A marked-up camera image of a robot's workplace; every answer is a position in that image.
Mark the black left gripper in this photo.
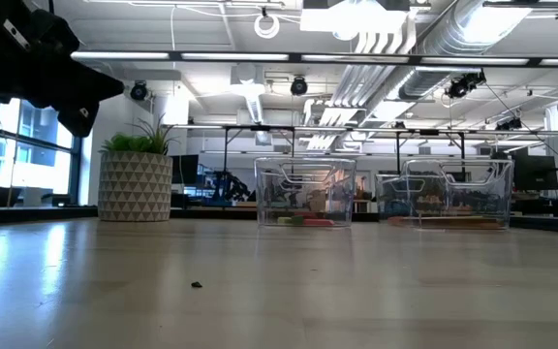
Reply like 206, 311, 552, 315
0, 0, 125, 138

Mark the silver air duct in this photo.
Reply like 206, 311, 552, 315
399, 0, 535, 101

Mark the orange pencil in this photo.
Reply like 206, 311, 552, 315
387, 216, 503, 230

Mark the black monitor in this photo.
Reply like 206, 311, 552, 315
170, 154, 200, 185
513, 154, 558, 192

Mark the large window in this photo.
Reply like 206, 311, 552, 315
0, 91, 86, 207

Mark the black ceiling spotlight cluster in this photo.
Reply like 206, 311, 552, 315
446, 70, 487, 100

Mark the black background table frame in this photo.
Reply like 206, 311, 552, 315
222, 124, 467, 175

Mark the long ceiling light bar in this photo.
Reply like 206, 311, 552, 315
70, 48, 558, 68

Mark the green succulent plant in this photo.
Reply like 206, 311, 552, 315
99, 114, 179, 156

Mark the clear plastic bin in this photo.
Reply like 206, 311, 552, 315
375, 158, 515, 231
254, 156, 357, 229

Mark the white cable coil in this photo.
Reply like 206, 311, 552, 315
253, 12, 281, 40

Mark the white triangle-patterned plant pot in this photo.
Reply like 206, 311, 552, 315
97, 150, 174, 223

